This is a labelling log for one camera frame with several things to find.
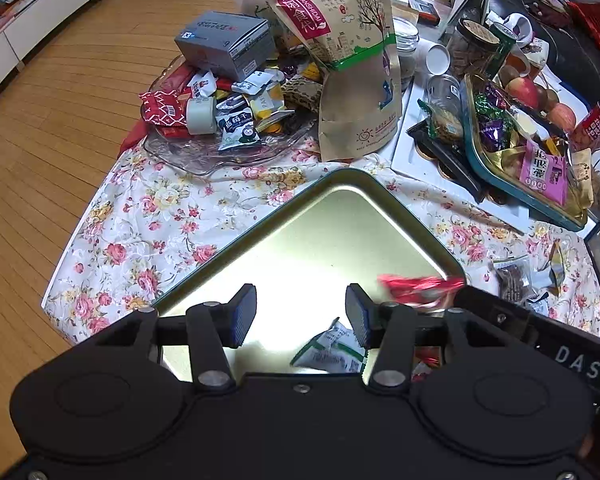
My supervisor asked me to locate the empty clear glass jar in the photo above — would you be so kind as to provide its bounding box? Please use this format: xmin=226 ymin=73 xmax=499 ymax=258
xmin=426 ymin=74 xmax=463 ymax=121

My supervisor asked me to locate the white paper cup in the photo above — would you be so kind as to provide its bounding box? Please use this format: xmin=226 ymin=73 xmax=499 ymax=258
xmin=426 ymin=43 xmax=452 ymax=75

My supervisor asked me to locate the floral tablecloth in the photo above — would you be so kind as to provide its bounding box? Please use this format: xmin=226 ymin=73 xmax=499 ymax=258
xmin=42 ymin=125 xmax=600 ymax=346

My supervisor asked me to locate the glass jar with white contents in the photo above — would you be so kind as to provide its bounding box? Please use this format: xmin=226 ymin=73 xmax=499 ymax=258
xmin=392 ymin=16 xmax=421 ymax=91

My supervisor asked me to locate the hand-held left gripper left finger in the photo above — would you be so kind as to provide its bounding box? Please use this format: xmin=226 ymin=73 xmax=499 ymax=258
xmin=80 ymin=283 xmax=258 ymax=394

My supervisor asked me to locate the clear glass plate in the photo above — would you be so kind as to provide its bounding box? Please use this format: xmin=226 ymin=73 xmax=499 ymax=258
xmin=139 ymin=55 xmax=321 ymax=176

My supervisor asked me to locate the red apple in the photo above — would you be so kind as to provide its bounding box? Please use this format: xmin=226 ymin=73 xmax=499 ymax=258
xmin=547 ymin=102 xmax=578 ymax=133
xmin=505 ymin=76 xmax=541 ymax=110

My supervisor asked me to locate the shiny red snack packet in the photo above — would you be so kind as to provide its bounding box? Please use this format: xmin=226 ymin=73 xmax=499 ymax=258
xmin=377 ymin=274 xmax=466 ymax=310

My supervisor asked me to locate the black white snack packet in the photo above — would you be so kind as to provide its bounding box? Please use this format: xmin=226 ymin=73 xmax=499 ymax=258
xmin=230 ymin=70 xmax=286 ymax=95

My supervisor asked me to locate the white tape roll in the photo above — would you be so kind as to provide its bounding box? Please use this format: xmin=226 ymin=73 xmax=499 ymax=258
xmin=186 ymin=95 xmax=218 ymax=136

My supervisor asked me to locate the green can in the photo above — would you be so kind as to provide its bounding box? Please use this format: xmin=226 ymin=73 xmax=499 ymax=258
xmin=485 ymin=22 xmax=518 ymax=78

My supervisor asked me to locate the grey cardboard box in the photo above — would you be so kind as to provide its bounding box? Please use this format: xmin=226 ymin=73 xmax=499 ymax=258
xmin=174 ymin=11 xmax=277 ymax=82

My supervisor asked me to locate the white cabinet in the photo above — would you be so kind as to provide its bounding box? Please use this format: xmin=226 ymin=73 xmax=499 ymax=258
xmin=0 ymin=0 xmax=111 ymax=106

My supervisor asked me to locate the large brown paper snack bag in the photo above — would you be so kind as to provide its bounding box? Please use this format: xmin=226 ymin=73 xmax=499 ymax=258
xmin=264 ymin=0 xmax=403 ymax=163

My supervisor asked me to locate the pink snack packet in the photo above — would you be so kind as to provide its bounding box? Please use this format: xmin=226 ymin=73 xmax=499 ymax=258
xmin=519 ymin=140 xmax=568 ymax=206

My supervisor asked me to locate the black gold plastic tray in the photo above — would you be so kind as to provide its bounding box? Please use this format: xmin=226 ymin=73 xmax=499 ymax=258
xmin=406 ymin=122 xmax=486 ymax=203

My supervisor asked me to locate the green white snack packet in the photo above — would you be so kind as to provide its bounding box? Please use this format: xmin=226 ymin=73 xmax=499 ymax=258
xmin=290 ymin=317 xmax=368 ymax=375

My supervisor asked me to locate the teal tin tray with snacks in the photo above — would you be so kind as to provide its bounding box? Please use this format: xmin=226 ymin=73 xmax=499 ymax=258
xmin=461 ymin=74 xmax=588 ymax=232

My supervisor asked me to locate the gold tin tray teal rim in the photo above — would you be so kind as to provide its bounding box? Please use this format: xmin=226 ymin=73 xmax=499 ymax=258
xmin=151 ymin=167 xmax=467 ymax=386

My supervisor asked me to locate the red cloth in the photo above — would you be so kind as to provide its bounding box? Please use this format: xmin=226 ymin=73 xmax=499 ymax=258
xmin=567 ymin=2 xmax=600 ymax=68

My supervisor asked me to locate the green cookie packet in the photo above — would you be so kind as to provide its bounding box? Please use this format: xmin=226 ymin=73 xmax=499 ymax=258
xmin=419 ymin=100 xmax=466 ymax=143

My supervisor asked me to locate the white flat board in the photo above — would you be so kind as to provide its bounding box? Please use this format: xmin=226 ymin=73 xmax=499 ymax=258
xmin=391 ymin=67 xmax=531 ymax=233

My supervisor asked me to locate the white round device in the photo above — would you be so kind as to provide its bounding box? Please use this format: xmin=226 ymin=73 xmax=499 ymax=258
xmin=487 ymin=12 xmax=533 ymax=43

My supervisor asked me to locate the red labelled jar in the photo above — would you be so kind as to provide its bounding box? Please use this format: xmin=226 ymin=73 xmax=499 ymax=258
xmin=570 ymin=91 xmax=600 ymax=161

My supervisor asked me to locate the beige snack packet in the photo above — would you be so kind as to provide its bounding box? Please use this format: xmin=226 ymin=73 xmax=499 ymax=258
xmin=567 ymin=147 xmax=595 ymax=208

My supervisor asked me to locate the black sofa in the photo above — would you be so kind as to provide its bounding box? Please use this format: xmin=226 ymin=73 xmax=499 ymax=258
xmin=485 ymin=0 xmax=600 ymax=106

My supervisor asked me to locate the pile of purple wrapped candies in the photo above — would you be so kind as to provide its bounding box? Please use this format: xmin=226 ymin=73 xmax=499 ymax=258
xmin=472 ymin=85 xmax=518 ymax=153

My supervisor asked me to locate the small red white packet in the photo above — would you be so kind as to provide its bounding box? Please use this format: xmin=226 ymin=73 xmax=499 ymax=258
xmin=187 ymin=71 xmax=218 ymax=100

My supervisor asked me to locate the brown patterned snack packet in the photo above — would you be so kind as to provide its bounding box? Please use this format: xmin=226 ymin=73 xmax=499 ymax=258
xmin=282 ymin=76 xmax=323 ymax=111

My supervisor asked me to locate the blue white cartoon snack packet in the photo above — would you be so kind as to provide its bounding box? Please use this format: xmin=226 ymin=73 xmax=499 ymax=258
xmin=216 ymin=110 xmax=261 ymax=152

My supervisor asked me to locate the red packet with barcode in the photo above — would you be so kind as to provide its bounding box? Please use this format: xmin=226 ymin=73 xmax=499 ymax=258
xmin=140 ymin=91 xmax=188 ymax=128

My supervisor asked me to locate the clear jar with black lid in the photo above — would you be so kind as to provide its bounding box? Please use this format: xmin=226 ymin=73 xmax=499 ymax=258
xmin=447 ymin=18 xmax=502 ymax=78

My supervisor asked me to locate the clear packet of dark snack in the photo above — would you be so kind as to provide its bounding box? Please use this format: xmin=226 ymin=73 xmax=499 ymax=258
xmin=490 ymin=260 xmax=533 ymax=303

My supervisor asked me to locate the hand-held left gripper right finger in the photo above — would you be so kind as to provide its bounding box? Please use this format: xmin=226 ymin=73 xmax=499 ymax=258
xmin=345 ymin=282 xmax=531 ymax=395

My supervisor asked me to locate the pale yellow snack packet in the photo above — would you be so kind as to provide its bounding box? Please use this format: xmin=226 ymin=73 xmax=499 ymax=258
xmin=250 ymin=82 xmax=288 ymax=121

